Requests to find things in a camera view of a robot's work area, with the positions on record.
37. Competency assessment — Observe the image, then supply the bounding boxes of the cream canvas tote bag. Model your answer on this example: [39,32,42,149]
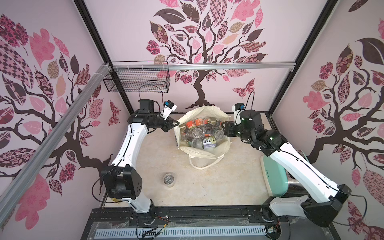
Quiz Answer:
[174,106,231,170]

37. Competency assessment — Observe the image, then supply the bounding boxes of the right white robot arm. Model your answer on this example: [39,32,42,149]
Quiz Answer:
[224,103,351,228]

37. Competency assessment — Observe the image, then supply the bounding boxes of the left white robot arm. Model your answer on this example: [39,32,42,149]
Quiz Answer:
[100,99,179,214]

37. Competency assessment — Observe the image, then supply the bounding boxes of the red label seed jar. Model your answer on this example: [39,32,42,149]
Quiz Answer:
[194,118,205,128]

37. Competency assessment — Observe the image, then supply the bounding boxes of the clear lid seed jar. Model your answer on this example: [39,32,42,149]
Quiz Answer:
[191,128,204,139]

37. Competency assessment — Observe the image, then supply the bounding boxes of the mint green chrome toaster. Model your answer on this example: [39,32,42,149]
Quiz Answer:
[260,155,308,198]

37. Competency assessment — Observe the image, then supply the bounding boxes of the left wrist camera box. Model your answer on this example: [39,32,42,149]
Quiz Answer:
[162,100,177,120]

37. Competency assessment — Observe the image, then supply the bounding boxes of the black wire wall basket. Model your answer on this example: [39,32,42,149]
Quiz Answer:
[104,60,171,93]

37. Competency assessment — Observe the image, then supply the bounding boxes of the aluminium rail back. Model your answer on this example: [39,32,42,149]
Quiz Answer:
[113,62,296,71]

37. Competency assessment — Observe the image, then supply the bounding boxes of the aluminium rail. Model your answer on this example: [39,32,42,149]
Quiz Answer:
[113,62,296,71]
[1,63,111,224]

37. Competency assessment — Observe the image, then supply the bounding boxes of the white slotted cable duct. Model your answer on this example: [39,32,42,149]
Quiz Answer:
[94,226,266,240]

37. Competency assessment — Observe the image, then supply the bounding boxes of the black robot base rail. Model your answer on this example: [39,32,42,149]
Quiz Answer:
[81,205,340,240]

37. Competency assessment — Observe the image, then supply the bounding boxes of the aluminium rail left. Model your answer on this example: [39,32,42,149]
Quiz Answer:
[1,63,111,224]

